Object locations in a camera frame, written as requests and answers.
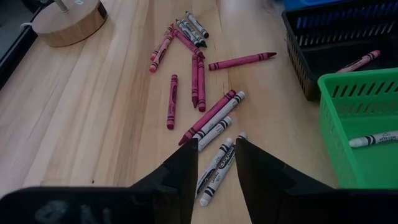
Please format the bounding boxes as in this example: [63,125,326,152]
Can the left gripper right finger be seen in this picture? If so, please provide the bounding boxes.
[234,138,336,224]

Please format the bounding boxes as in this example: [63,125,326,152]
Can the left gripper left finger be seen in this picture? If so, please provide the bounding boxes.
[130,138,199,224]

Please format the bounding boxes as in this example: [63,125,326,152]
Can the green plastic basket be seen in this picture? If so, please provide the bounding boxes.
[317,67,398,190]

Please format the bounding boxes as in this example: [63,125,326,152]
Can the pink crayon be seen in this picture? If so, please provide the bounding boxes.
[336,49,381,74]
[150,23,175,62]
[149,32,175,74]

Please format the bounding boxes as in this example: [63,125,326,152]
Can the black plastic basket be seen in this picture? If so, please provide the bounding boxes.
[281,0,398,102]

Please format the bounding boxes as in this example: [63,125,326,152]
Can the grey crayon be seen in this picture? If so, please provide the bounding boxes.
[175,19,203,48]
[185,11,210,39]
[181,18,208,48]

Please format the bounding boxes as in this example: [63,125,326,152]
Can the blue plastic basket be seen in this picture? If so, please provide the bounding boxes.
[282,0,392,32]

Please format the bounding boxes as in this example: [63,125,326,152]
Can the white lamp with wooden base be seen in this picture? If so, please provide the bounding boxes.
[32,0,109,49]

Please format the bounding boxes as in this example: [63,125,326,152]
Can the black metal table frame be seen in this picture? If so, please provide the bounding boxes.
[0,6,43,91]

